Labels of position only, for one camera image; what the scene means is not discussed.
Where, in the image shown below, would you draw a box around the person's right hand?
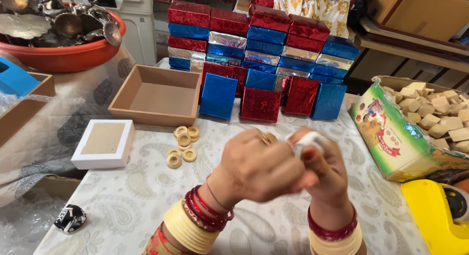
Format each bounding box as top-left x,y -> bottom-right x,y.
288,126 -> 349,210

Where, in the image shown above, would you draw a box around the person's left hand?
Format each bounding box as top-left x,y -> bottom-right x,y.
207,128 -> 309,205

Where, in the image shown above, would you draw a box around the small white object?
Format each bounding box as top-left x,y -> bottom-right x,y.
289,131 -> 330,157

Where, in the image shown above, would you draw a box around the green printed carton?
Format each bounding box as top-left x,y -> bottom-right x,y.
348,75 -> 469,183

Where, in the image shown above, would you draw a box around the red bangle on right wrist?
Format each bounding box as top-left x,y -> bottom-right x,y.
307,205 -> 358,242

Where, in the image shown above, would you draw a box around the cluster of wooden rings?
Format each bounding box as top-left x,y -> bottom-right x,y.
166,125 -> 201,170

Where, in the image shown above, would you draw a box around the stack of foil wrapped boxes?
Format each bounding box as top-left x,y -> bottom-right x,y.
167,0 -> 362,123

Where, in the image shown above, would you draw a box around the cream bangles on right wrist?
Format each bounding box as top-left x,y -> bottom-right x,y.
309,224 -> 364,255

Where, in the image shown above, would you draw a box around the cream bangles on wrist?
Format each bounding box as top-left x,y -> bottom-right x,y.
309,224 -> 364,255
163,198 -> 221,255

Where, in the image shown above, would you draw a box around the red bangles on left wrist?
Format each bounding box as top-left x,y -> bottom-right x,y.
182,185 -> 235,233

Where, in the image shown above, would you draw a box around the cream bangles on left wrist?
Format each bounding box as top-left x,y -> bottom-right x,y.
163,198 -> 221,255

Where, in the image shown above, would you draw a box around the open brown fibreboard box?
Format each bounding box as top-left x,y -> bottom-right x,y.
108,64 -> 203,128

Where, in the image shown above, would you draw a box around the heap of wooden blocks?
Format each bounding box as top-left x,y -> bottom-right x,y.
383,81 -> 469,153

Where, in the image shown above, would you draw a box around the yellow tape dispenser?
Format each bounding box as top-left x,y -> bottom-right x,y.
400,178 -> 469,255

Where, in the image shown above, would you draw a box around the white cloth with yellow flowers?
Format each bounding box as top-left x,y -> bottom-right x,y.
273,0 -> 351,39

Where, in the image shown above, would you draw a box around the person's red patterned sleeve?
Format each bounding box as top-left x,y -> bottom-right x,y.
142,223 -> 185,255

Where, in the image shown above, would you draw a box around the white paisley tablecloth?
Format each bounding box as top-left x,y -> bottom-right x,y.
33,57 -> 431,255

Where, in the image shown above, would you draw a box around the wooden shelf with cardboard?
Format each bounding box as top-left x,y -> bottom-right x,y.
346,0 -> 469,95

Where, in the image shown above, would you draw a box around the white box lid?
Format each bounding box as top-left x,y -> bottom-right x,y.
71,119 -> 135,170

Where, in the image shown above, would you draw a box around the white appliance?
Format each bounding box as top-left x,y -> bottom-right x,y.
63,0 -> 158,67

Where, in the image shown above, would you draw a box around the beige cloth with grey prints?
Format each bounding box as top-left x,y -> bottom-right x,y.
0,45 -> 137,209

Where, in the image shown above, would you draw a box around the black crumpled wrapper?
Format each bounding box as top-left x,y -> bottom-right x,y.
53,204 -> 88,234

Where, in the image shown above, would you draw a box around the orange plastic basin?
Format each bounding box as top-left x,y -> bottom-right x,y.
0,2 -> 127,73

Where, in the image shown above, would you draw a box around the clear bubble wrap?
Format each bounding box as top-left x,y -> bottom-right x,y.
0,92 -> 87,114

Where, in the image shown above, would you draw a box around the brown fibreboard tray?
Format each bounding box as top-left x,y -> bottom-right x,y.
0,72 -> 56,148

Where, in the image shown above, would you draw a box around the blue plastic holder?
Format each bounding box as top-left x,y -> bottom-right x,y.
0,56 -> 41,98

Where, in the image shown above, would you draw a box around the heap of metal pieces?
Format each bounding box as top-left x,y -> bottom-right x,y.
0,0 -> 122,49

